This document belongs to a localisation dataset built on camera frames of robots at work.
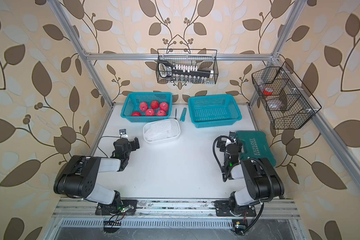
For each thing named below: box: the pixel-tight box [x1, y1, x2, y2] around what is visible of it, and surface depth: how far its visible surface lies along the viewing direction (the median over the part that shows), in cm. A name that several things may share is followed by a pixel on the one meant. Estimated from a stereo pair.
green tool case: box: [236, 130, 277, 167], surface depth 93 cm
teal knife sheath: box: [180, 107, 187, 122], surface depth 118 cm
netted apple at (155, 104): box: [150, 100, 160, 110], surface depth 117 cm
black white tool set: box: [157, 60, 214, 82], surface depth 86 cm
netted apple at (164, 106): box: [159, 102, 169, 112], surface depth 114 cm
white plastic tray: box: [143, 118, 181, 145], surface depth 98 cm
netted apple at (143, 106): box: [139, 101, 148, 112], surface depth 115 cm
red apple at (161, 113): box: [157, 110, 166, 116], surface depth 110 cm
